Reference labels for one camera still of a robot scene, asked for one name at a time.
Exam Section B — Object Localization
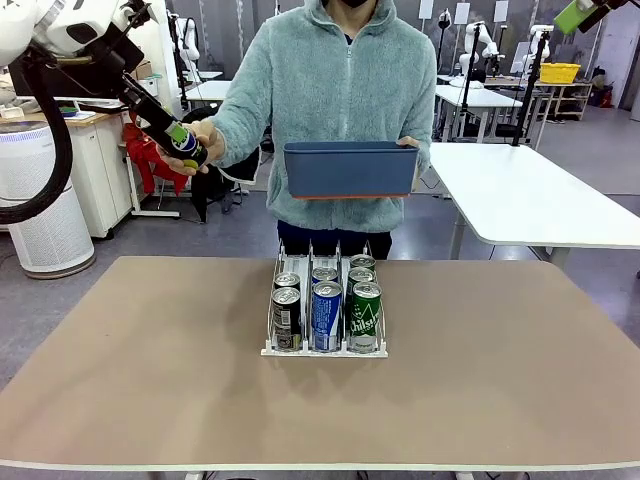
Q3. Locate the large white table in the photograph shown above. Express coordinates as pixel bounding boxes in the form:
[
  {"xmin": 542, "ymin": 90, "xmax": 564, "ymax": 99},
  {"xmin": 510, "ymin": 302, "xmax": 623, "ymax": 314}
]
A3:
[{"xmin": 429, "ymin": 142, "xmax": 640, "ymax": 269}]

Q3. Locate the blue bin orange base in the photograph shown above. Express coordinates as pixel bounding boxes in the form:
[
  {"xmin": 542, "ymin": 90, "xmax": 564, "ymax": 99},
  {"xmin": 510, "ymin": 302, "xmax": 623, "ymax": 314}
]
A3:
[{"xmin": 283, "ymin": 140, "xmax": 420, "ymax": 201}]

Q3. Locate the white cabinet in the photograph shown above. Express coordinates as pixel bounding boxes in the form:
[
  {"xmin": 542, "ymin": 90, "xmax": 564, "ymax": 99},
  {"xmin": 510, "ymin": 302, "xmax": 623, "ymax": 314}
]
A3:
[{"xmin": 49, "ymin": 107, "xmax": 135, "ymax": 240}]

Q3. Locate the orange red jacket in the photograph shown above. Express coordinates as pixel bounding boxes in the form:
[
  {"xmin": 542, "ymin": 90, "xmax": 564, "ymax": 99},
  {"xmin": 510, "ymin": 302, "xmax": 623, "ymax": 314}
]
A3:
[{"xmin": 122, "ymin": 112, "xmax": 194, "ymax": 197}]

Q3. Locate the person in teal fleece hoodie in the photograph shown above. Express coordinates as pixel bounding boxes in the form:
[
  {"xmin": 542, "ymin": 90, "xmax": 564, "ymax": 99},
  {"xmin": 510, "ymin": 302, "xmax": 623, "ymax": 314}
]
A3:
[{"xmin": 212, "ymin": 0, "xmax": 439, "ymax": 261}]

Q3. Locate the white air purifier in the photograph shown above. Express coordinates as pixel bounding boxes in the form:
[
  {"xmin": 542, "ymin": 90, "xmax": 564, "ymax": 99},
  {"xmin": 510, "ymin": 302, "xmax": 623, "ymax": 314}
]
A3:
[{"xmin": 0, "ymin": 119, "xmax": 96, "ymax": 280}]

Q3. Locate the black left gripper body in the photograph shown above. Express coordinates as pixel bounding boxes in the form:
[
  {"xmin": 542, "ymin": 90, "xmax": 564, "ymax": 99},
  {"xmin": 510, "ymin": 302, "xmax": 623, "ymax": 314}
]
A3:
[{"xmin": 94, "ymin": 32, "xmax": 146, "ymax": 84}]

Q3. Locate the white background table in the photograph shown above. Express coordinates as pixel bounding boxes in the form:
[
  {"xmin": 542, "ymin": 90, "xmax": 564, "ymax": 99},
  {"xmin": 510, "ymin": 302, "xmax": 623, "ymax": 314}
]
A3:
[
  {"xmin": 433, "ymin": 83, "xmax": 524, "ymax": 144},
  {"xmin": 182, "ymin": 79, "xmax": 234, "ymax": 109}
]

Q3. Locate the person right forearm teal sleeve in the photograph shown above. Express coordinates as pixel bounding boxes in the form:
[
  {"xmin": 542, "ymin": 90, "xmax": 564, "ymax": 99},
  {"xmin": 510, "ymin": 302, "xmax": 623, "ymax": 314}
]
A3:
[{"xmin": 212, "ymin": 94, "xmax": 271, "ymax": 169}]

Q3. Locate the black tripod stand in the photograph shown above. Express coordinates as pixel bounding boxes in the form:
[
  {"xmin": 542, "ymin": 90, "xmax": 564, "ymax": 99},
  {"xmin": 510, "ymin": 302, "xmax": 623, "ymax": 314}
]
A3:
[
  {"xmin": 438, "ymin": 8, "xmax": 476, "ymax": 144},
  {"xmin": 510, "ymin": 29, "xmax": 554, "ymax": 147}
]

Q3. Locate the yellow plastic bin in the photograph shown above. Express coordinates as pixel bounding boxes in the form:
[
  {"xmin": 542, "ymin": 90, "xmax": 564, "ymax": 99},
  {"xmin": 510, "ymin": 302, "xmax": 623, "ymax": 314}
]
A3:
[{"xmin": 539, "ymin": 62, "xmax": 582, "ymax": 84}]

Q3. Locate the person right hand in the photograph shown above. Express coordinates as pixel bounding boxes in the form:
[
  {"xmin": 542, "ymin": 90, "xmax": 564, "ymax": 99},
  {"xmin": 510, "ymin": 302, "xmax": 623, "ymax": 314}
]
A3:
[{"xmin": 154, "ymin": 119, "xmax": 226, "ymax": 176}]

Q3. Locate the white desk leg frame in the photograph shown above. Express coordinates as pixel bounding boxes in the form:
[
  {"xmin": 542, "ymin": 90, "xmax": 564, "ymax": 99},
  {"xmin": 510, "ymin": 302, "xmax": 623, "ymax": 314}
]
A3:
[{"xmin": 118, "ymin": 142, "xmax": 181, "ymax": 220}]

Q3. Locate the white clear can dispenser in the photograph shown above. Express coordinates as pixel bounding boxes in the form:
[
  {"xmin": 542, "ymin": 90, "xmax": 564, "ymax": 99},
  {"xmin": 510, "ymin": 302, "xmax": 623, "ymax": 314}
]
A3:
[{"xmin": 260, "ymin": 238, "xmax": 390, "ymax": 359}]

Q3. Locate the wooden shelf table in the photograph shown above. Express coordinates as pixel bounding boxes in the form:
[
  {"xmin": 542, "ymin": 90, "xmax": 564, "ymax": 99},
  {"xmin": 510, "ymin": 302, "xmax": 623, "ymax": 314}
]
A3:
[{"xmin": 534, "ymin": 79, "xmax": 595, "ymax": 122}]

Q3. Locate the left arm black cable sleeve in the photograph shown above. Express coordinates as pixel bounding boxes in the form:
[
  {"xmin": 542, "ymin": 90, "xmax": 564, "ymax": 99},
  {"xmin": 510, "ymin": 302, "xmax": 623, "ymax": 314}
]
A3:
[{"xmin": 0, "ymin": 47, "xmax": 75, "ymax": 225}]

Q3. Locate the person left forearm teal sleeve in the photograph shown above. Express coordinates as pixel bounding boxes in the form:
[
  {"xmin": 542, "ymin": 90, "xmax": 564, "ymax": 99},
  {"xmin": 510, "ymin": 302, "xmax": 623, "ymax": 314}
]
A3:
[{"xmin": 413, "ymin": 99, "xmax": 439, "ymax": 181}]

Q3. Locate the black jacket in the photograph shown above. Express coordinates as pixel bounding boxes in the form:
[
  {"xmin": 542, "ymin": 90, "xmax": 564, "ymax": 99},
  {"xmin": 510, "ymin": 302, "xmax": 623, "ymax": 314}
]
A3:
[{"xmin": 189, "ymin": 164, "xmax": 261, "ymax": 225}]

